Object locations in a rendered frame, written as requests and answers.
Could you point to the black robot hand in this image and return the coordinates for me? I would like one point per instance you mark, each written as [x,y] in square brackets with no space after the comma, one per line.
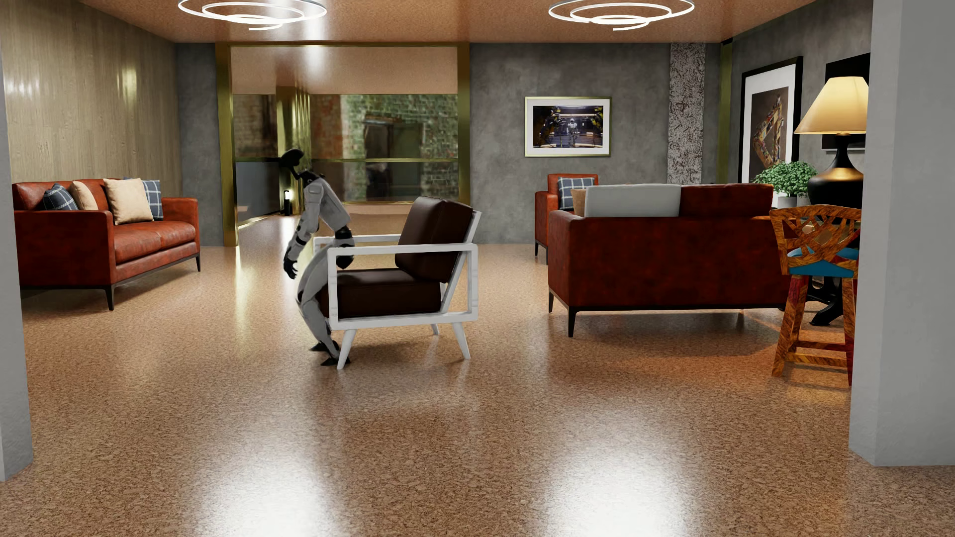
[289,267]
[344,259]

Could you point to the wooden chair blue seat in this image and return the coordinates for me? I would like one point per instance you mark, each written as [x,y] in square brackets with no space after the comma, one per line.
[817,246]

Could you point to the white left robot leg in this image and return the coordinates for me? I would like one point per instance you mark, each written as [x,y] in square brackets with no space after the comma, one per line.
[313,280]

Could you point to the white robot leg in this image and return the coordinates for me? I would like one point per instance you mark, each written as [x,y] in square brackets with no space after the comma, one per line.
[313,280]
[320,344]

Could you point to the brown white-framed armchair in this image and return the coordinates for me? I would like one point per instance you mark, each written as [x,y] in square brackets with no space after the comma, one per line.
[388,291]

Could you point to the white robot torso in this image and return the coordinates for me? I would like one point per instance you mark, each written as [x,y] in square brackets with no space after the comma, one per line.
[326,198]

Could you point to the small black floor light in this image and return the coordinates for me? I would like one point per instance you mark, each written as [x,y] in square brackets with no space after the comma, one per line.
[287,202]

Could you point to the white right robot leg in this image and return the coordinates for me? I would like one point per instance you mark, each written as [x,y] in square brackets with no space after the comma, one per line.
[320,344]

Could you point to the black robot head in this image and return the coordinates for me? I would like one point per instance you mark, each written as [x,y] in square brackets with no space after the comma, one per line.
[291,159]

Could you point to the red leather three-seat sofa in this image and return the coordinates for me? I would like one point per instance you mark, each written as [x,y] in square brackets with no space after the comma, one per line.
[142,242]

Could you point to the blue plaid pillow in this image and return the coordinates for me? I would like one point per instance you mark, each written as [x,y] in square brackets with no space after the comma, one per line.
[573,192]
[154,198]

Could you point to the large beige pillow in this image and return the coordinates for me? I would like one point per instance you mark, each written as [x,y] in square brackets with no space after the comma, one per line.
[128,201]

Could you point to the red leather armchair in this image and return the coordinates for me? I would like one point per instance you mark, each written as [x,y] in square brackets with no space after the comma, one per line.
[543,216]

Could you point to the tan pillow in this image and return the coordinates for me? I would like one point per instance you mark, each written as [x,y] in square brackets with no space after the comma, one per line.
[84,196]

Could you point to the small tan cushion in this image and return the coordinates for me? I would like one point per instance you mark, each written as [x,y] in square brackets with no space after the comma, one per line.
[578,202]

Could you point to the dark plaid pillow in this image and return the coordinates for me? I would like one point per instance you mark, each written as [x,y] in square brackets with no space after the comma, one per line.
[58,198]

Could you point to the grey sofa cushion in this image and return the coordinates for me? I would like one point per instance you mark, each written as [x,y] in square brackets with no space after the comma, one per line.
[633,201]

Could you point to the large black-framed artwork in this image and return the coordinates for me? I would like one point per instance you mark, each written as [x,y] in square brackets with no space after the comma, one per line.
[770,119]

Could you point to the green potted plant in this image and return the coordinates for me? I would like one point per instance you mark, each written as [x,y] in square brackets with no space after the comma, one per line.
[785,177]

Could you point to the black lamp base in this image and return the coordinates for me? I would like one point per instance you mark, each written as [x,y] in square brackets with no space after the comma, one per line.
[837,183]

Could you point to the cream lamp shade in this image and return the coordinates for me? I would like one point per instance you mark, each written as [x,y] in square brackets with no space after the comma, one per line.
[835,108]

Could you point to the small framed wall picture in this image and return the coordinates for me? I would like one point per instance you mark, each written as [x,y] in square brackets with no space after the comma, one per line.
[568,126]

